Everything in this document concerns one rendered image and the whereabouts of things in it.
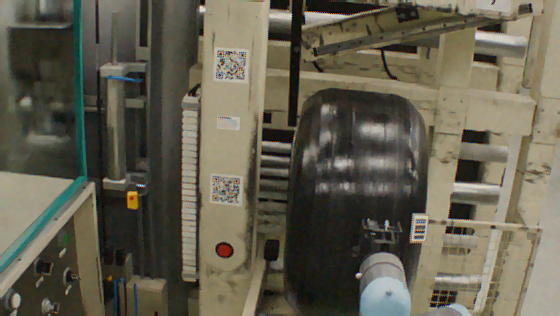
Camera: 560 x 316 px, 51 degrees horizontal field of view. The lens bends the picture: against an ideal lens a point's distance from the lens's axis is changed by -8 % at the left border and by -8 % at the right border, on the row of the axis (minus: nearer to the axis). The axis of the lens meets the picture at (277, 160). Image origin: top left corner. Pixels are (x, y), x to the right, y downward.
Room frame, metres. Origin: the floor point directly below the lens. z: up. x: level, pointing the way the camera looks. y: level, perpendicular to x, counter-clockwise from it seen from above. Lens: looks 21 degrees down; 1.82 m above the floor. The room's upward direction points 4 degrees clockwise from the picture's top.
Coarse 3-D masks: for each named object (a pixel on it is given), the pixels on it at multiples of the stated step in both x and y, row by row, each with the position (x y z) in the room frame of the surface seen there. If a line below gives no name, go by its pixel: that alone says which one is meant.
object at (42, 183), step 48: (0, 0) 0.91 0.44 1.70; (48, 0) 1.08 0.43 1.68; (0, 48) 0.90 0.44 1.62; (48, 48) 1.08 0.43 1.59; (0, 96) 0.89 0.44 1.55; (48, 96) 1.07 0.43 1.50; (0, 144) 0.88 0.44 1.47; (48, 144) 1.06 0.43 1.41; (0, 192) 0.86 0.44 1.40; (48, 192) 1.04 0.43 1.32; (0, 240) 0.84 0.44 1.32
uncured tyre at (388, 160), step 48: (336, 96) 1.38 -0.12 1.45; (384, 96) 1.40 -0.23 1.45; (336, 144) 1.23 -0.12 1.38; (384, 144) 1.23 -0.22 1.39; (288, 192) 1.25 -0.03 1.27; (336, 192) 1.17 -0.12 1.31; (384, 192) 1.16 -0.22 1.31; (288, 240) 1.17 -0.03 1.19; (336, 240) 1.13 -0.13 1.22; (288, 288) 1.19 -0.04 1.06; (336, 288) 1.14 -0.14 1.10
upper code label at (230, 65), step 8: (216, 48) 1.34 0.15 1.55; (224, 48) 1.34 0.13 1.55; (216, 56) 1.34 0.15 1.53; (224, 56) 1.34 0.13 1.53; (232, 56) 1.34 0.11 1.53; (240, 56) 1.34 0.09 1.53; (248, 56) 1.34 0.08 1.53; (216, 64) 1.34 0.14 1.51; (224, 64) 1.34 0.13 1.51; (232, 64) 1.34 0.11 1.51; (240, 64) 1.34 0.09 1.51; (248, 64) 1.34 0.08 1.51; (216, 72) 1.34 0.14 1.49; (224, 72) 1.34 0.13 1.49; (232, 72) 1.34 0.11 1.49; (240, 72) 1.34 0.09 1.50; (216, 80) 1.34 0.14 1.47; (224, 80) 1.34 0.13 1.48; (232, 80) 1.34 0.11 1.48; (240, 80) 1.34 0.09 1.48
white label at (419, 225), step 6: (414, 216) 1.15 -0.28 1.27; (420, 216) 1.15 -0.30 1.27; (426, 216) 1.16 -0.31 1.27; (414, 222) 1.14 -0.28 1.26; (420, 222) 1.15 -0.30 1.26; (426, 222) 1.15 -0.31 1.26; (414, 228) 1.14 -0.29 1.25; (420, 228) 1.14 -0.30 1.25; (426, 228) 1.15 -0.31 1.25; (414, 234) 1.14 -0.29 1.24; (420, 234) 1.14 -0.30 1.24; (426, 234) 1.15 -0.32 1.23; (414, 240) 1.13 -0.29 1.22; (420, 240) 1.14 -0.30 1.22
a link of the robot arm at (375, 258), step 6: (366, 258) 0.92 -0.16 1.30; (372, 258) 0.91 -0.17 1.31; (378, 258) 0.90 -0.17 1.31; (384, 258) 0.90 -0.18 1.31; (390, 258) 0.90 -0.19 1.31; (396, 258) 0.91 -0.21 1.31; (366, 264) 0.90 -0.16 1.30; (372, 264) 0.89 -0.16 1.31; (396, 264) 0.88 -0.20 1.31; (360, 270) 0.91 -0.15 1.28; (402, 270) 0.88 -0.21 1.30; (360, 276) 0.89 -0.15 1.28
